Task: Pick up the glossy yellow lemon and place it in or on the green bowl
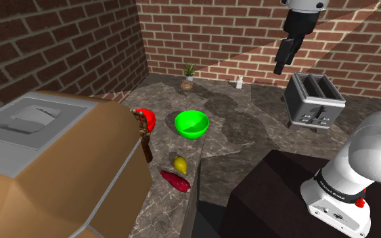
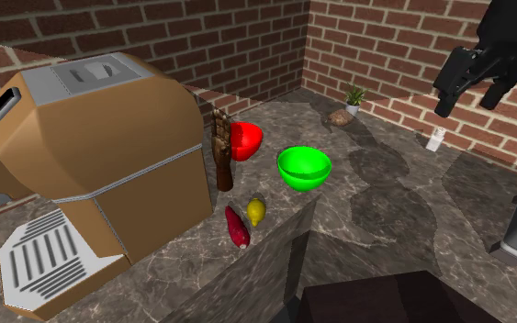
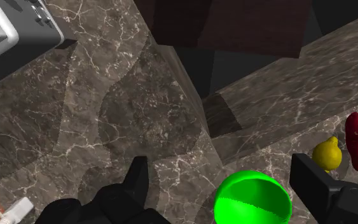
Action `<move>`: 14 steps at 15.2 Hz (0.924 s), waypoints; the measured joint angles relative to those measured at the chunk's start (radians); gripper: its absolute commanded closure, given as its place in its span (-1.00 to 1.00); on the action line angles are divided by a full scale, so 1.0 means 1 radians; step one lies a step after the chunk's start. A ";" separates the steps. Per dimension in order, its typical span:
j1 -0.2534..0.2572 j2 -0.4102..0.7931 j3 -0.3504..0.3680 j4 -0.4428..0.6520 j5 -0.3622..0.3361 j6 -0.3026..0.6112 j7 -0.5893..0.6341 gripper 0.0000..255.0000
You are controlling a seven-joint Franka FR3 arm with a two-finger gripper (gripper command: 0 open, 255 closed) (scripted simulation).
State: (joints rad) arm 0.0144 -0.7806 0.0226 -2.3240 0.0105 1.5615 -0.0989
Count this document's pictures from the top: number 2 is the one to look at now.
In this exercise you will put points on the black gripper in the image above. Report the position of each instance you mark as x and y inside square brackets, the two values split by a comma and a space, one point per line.
[515, 24]

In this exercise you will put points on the white salt shaker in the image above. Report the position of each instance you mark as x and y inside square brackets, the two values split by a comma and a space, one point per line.
[435, 139]

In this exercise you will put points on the small potted plant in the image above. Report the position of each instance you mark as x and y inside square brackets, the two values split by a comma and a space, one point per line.
[354, 98]

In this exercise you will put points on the green bowl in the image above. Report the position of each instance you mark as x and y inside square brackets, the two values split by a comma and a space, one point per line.
[303, 169]

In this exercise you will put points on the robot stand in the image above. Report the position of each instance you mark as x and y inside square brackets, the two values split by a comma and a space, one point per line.
[388, 299]

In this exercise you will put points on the red bowl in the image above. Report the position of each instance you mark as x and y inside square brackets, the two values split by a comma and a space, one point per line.
[245, 141]

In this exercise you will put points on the yellow lemon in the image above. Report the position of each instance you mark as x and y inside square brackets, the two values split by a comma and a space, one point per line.
[256, 211]

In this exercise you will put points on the wooden hand figure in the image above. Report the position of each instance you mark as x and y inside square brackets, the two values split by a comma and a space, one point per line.
[222, 152]

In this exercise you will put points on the red sweet potato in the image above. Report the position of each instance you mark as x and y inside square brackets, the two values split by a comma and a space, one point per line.
[236, 227]

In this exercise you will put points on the brown and grey coffee machine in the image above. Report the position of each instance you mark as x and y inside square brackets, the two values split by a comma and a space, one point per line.
[106, 152]

